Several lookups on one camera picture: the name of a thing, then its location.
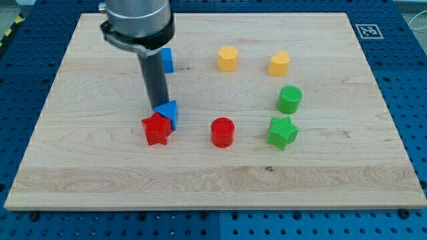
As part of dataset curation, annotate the blue triangle block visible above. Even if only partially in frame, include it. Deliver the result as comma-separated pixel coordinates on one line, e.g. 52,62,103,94
154,100,178,131

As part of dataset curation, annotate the red cylinder block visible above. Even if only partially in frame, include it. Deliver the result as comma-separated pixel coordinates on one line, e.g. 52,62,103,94
211,117,235,148

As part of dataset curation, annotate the white cable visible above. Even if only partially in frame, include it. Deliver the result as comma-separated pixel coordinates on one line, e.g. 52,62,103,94
406,9,427,33

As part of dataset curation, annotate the light wooden board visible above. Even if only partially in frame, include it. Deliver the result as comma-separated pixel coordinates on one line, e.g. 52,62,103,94
5,13,426,211

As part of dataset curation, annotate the red star block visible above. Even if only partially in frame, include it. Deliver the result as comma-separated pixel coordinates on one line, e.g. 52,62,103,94
141,112,173,145

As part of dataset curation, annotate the green cylinder block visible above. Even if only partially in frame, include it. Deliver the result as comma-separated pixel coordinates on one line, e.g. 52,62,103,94
277,85,302,114

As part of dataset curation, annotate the green star block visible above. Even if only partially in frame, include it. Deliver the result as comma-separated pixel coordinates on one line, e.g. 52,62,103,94
267,117,299,151

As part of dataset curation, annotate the yellow hexagon block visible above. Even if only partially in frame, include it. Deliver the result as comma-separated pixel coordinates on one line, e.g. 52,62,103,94
218,46,239,72

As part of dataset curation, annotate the blue cube block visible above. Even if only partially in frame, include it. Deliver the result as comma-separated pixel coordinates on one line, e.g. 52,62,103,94
161,47,174,73

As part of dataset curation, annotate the dark grey pointer rod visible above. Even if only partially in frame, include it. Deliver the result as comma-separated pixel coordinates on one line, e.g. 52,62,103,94
138,51,169,109

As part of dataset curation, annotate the white fiducial marker tag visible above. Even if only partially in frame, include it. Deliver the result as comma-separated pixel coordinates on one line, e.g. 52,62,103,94
355,23,384,39

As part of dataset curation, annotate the yellow heart block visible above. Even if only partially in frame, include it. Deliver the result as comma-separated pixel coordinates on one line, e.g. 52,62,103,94
268,50,290,77

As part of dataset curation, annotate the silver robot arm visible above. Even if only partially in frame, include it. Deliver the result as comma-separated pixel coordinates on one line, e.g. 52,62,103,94
98,0,175,58

